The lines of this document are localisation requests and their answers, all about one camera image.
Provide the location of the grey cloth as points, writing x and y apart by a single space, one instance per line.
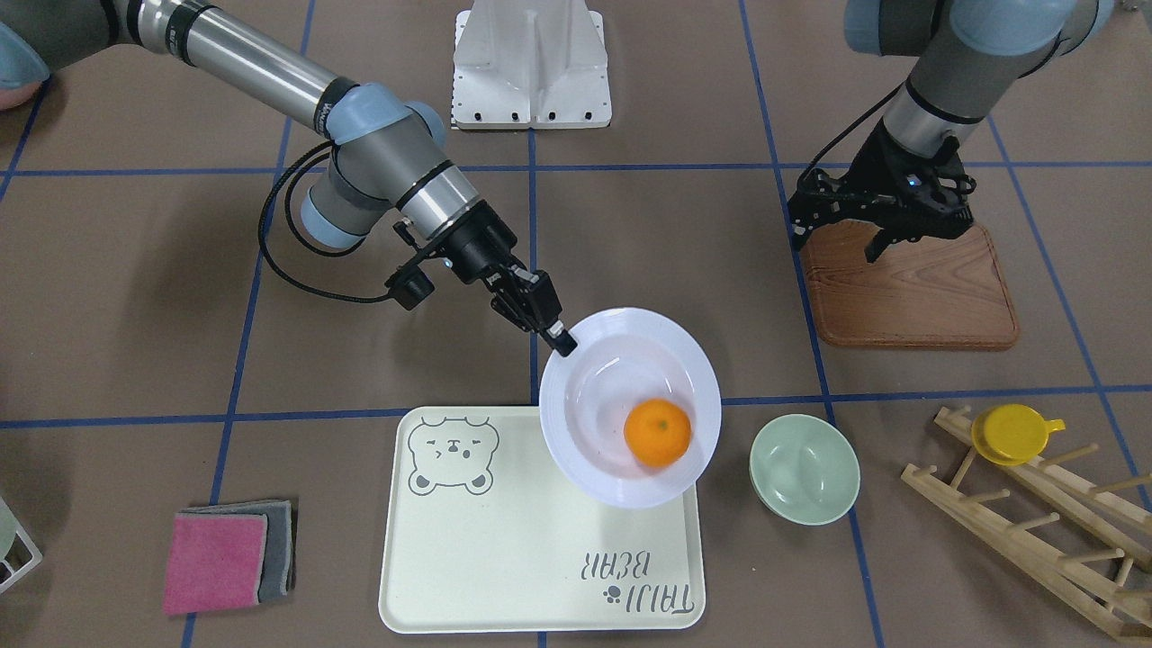
278 557

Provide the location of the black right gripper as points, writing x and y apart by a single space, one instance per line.
474 246

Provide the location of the green bowl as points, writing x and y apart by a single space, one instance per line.
804 470

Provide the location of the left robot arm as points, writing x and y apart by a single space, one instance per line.
968 55

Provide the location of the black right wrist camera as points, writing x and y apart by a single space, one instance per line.
409 286

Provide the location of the pink bowl with ice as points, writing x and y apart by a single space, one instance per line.
13 97

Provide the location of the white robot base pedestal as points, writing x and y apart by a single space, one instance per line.
530 65

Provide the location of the wooden peg drying rack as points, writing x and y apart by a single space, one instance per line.
1084 550

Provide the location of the wooden cutting board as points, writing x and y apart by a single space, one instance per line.
936 294

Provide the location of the orange fruit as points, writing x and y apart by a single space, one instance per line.
657 432

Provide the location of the pink cloth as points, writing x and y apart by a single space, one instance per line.
215 562

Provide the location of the white round plate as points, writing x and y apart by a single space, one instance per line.
625 357

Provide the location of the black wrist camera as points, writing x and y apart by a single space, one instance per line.
817 182
409 286

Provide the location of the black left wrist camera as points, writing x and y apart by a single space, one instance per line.
817 182

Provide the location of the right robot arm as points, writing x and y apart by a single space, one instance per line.
377 153

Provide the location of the yellow mug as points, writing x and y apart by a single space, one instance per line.
1013 433

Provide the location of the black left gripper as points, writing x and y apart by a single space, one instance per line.
866 166

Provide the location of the cream bear tray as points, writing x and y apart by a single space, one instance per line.
485 534

